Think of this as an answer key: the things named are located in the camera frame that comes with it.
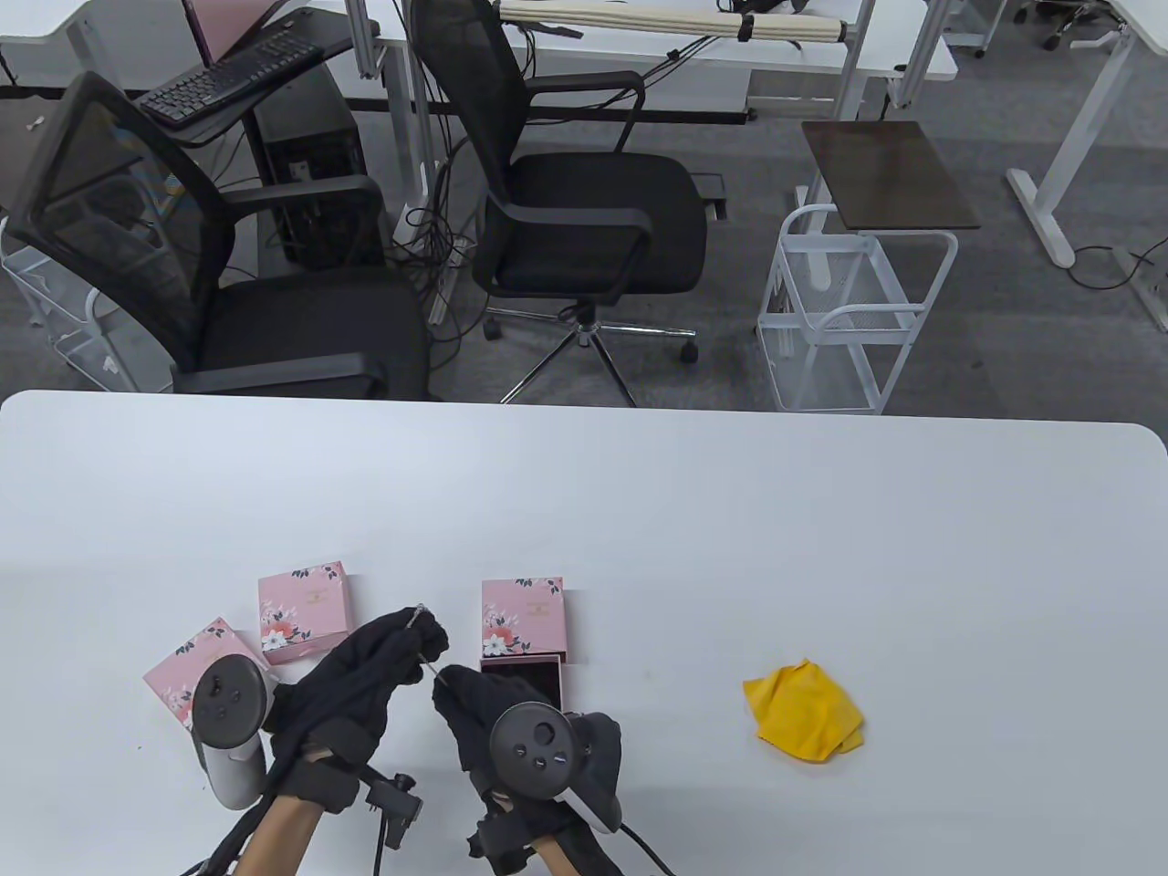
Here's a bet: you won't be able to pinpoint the person's left hand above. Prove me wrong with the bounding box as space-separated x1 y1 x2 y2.
265 607 451 767

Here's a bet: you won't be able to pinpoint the person's right hand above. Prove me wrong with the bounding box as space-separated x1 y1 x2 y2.
432 664 527 806

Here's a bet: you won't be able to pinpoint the silver necklace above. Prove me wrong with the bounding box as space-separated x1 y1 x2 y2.
409 604 443 683

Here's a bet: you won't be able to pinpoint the yellow cloth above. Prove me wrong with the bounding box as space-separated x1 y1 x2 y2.
742 659 866 762

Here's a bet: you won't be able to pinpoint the person's left forearm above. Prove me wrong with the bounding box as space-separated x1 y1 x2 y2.
239 794 329 876

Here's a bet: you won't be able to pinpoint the pink floral gift box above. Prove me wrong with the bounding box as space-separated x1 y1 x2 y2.
258 561 355 665
143 618 278 747

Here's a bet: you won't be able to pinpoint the black mesh office chair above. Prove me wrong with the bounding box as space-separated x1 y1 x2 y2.
3 71 445 402
408 0 726 409

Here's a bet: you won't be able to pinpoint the black computer tower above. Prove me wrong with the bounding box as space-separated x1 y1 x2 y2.
254 62 384 271

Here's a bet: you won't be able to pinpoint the black keyboard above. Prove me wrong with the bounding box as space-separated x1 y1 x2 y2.
137 35 327 127

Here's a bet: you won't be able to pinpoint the pink screen laptop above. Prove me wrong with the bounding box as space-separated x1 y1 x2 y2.
181 0 293 67

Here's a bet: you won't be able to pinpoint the white desk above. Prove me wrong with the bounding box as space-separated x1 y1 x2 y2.
1004 0 1168 334
0 0 197 92

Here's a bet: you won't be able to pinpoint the dark wooden side table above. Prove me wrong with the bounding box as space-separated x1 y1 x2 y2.
792 120 982 284

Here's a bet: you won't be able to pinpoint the rolled beige mat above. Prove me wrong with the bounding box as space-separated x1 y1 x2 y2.
500 0 850 47

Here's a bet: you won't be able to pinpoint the black office chair base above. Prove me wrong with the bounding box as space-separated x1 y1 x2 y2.
1011 0 1114 53

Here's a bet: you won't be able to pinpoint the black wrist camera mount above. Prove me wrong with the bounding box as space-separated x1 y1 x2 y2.
274 721 425 851
467 794 594 876

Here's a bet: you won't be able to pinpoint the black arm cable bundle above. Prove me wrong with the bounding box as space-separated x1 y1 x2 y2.
178 776 302 876

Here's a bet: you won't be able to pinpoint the tangle of black cables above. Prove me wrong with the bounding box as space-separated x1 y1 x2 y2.
391 109 485 366

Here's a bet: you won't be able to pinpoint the white wire trolley cart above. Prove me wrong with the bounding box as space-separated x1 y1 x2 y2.
755 204 959 416
0 214 151 393

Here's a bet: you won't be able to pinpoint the black floor cable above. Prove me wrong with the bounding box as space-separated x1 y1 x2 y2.
1068 233 1168 293

